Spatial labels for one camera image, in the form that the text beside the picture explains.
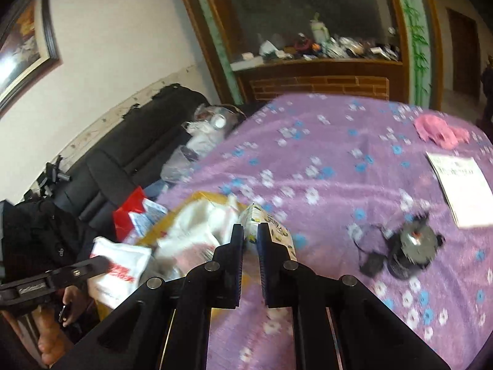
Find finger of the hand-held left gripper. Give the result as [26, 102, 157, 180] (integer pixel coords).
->
[46, 256, 110, 284]

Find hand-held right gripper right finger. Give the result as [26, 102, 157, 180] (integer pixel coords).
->
[257, 221, 451, 370]

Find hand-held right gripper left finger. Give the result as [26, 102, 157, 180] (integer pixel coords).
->
[52, 224, 245, 370]

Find white bag with red print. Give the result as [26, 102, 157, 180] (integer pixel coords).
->
[87, 236, 153, 309]

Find pale printed snack packet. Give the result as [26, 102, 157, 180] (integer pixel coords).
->
[238, 202, 297, 263]

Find person's left forearm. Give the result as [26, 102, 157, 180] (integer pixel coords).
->
[8, 304, 79, 368]

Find person's left hand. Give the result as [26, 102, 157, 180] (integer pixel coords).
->
[58, 285, 91, 326]

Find black jacket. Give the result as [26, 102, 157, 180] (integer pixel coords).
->
[0, 198, 97, 278]

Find white bag with black print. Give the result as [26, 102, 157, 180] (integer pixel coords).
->
[154, 195, 247, 266]

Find red and white bag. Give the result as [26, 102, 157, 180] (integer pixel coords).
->
[112, 187, 168, 241]

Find black folding stand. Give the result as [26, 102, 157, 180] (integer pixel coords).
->
[39, 156, 72, 197]

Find purple floral blanket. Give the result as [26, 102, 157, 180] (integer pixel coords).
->
[156, 93, 493, 370]

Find clear plastic bag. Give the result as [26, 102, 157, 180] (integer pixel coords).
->
[160, 144, 201, 183]

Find black sofa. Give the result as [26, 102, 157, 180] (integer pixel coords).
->
[50, 85, 247, 224]

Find white crumpled plastic bags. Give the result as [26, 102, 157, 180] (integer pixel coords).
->
[183, 104, 247, 151]

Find black round device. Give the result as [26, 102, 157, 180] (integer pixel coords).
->
[385, 216, 442, 280]

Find cluttered wooden counter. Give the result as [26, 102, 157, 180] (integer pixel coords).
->
[171, 0, 443, 110]

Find white paper document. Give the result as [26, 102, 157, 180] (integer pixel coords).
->
[426, 152, 493, 229]

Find pink cloth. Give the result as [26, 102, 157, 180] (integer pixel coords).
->
[414, 113, 471, 150]

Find pile of clutter on shelf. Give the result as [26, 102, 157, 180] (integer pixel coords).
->
[231, 11, 403, 64]

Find bamboo painted panel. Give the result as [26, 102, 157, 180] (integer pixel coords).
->
[393, 0, 434, 106]

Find brown wooden door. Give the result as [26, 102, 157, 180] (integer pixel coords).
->
[447, 8, 484, 97]

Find black power adapter with cable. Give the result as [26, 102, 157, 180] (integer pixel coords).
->
[354, 225, 389, 278]

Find framed wall picture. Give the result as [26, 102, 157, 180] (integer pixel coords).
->
[0, 0, 62, 112]

